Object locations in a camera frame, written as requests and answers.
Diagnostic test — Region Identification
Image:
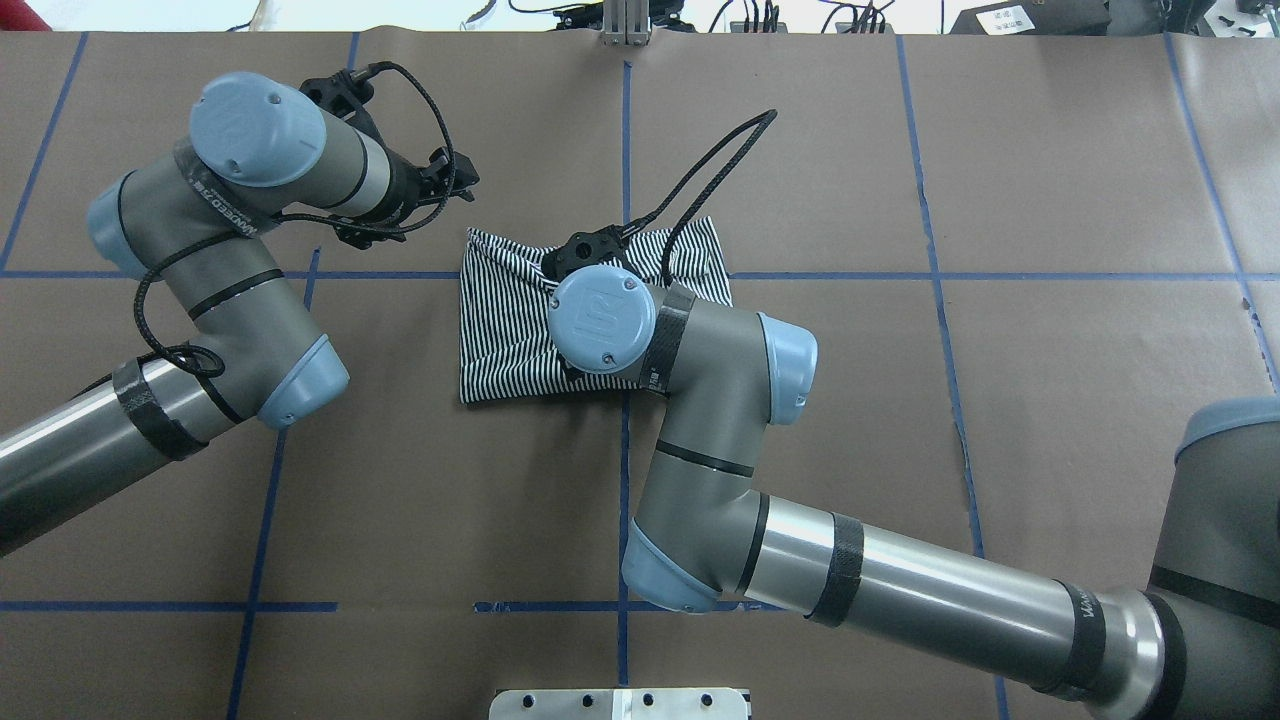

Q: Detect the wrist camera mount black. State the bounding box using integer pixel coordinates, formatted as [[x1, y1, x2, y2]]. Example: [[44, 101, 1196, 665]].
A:
[[539, 225, 637, 283], [298, 67, 383, 143]]

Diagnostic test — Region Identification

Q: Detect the aluminium frame post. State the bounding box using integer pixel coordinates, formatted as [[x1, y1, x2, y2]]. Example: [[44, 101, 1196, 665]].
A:
[[600, 0, 652, 47]]

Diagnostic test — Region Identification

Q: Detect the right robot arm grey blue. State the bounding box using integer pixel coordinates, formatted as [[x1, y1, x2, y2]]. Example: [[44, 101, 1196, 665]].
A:
[[547, 265, 1277, 719]]

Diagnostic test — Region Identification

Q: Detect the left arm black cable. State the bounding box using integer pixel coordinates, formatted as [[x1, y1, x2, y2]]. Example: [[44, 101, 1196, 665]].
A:
[[133, 60, 460, 427]]

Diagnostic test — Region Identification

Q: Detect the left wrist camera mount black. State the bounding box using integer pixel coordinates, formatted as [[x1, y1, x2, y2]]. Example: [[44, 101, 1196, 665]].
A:
[[298, 67, 383, 143]]

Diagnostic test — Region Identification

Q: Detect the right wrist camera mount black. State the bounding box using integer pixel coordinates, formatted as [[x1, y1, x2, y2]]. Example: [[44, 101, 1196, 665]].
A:
[[539, 225, 637, 283]]

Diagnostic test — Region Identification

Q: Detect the white pedestal column base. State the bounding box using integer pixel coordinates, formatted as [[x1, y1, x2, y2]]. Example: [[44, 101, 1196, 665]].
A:
[[488, 687, 753, 719]]

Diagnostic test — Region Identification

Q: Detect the striped polo shirt white collar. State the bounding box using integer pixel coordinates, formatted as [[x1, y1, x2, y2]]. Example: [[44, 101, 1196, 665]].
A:
[[458, 217, 733, 405]]

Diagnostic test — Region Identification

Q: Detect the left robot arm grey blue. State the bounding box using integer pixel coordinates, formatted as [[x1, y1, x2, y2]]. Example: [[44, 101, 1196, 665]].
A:
[[1, 61, 480, 553]]

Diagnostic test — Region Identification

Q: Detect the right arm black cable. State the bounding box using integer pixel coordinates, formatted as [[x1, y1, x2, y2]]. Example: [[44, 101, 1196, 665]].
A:
[[620, 108, 780, 286]]

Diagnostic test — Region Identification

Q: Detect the black box white label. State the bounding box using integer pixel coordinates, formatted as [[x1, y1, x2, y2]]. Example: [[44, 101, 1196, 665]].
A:
[[947, 1, 1112, 36]]

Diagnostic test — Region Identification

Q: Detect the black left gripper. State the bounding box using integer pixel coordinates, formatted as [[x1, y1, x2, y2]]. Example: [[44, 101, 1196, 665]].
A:
[[385, 149, 480, 227]]

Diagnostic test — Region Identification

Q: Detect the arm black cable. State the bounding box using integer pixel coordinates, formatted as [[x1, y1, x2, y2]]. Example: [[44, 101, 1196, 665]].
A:
[[133, 60, 460, 427], [620, 108, 780, 286]]

